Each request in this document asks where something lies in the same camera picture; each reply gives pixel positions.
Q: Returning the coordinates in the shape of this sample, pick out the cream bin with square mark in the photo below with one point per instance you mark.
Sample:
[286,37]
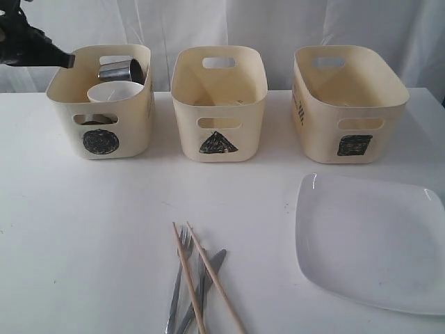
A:
[346,103]

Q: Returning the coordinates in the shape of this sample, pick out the cream bin with triangle mark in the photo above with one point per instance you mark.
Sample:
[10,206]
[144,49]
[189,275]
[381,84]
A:
[219,95]

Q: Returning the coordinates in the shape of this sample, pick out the cream bin with circle mark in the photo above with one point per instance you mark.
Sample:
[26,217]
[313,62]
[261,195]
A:
[130,133]

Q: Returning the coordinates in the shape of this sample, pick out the steel fork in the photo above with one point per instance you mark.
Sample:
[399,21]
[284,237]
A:
[187,245]

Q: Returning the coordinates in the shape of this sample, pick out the white ceramic bowl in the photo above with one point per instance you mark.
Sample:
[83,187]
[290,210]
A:
[113,91]

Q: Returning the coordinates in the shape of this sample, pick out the wooden chopstick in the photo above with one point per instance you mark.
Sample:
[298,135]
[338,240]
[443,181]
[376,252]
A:
[189,281]
[216,281]

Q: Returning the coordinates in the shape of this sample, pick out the steel knife pointed blade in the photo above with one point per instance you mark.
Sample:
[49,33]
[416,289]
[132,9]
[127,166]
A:
[216,262]

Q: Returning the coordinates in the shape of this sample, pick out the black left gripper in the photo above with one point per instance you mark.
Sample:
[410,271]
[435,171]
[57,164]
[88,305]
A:
[23,45]

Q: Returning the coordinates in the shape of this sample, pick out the steel knife narrow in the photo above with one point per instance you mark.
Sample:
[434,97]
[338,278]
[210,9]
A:
[202,273]

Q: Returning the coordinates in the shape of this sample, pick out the white square plate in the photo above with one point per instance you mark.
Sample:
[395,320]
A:
[373,242]

